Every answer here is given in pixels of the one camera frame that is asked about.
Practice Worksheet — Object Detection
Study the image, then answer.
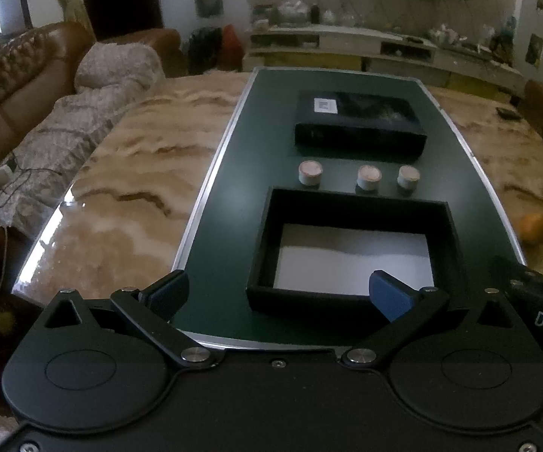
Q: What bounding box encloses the blue figurine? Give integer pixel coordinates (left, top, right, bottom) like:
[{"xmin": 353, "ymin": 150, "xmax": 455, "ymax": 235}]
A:
[{"xmin": 493, "ymin": 16, "xmax": 518, "ymax": 60}]

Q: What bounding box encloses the white television cabinet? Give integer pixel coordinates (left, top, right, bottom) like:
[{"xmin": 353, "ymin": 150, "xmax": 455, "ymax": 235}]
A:
[{"xmin": 243, "ymin": 23, "xmax": 526, "ymax": 99}]

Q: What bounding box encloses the dark green desk mat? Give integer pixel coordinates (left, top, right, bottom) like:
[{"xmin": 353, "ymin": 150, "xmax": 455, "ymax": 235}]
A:
[{"xmin": 172, "ymin": 67, "xmax": 529, "ymax": 351}]

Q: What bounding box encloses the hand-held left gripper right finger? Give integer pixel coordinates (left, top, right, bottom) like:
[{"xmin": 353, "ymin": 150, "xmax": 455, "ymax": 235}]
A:
[{"xmin": 342, "ymin": 270, "xmax": 529, "ymax": 370}]

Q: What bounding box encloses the black box white lining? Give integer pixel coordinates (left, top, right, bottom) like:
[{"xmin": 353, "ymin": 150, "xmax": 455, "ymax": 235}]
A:
[{"xmin": 246, "ymin": 187, "xmax": 470, "ymax": 321}]

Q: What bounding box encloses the black box lid white label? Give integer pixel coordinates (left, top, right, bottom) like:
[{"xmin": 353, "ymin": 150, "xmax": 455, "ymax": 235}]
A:
[{"xmin": 294, "ymin": 89, "xmax": 429, "ymax": 156}]

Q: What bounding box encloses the white round cap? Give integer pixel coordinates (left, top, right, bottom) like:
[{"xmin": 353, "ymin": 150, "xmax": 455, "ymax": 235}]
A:
[
  {"xmin": 356, "ymin": 165, "xmax": 382, "ymax": 192},
  {"xmin": 298, "ymin": 160, "xmax": 324, "ymax": 188},
  {"xmin": 397, "ymin": 166, "xmax": 420, "ymax": 192}
]

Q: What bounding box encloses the marble desktop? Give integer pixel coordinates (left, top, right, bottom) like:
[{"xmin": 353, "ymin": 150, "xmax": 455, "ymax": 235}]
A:
[{"xmin": 10, "ymin": 70, "xmax": 543, "ymax": 354}]

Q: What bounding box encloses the orange fruit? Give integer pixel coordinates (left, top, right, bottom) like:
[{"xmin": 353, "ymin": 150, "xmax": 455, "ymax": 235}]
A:
[{"xmin": 519, "ymin": 213, "xmax": 543, "ymax": 246}]

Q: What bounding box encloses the brown leather sofa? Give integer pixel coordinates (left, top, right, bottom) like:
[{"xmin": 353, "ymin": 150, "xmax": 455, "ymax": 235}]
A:
[{"xmin": 0, "ymin": 21, "xmax": 183, "ymax": 340}]

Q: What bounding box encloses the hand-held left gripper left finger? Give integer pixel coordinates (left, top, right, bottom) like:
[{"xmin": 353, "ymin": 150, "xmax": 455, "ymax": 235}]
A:
[{"xmin": 41, "ymin": 270, "xmax": 218, "ymax": 370}]

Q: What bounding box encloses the grey knitted blanket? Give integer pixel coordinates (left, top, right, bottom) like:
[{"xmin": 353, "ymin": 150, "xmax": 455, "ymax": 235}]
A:
[{"xmin": 0, "ymin": 42, "xmax": 166, "ymax": 227}]

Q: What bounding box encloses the black cable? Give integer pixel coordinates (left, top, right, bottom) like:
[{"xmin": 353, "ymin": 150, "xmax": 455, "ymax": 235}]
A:
[{"xmin": 0, "ymin": 151, "xmax": 67, "ymax": 209}]

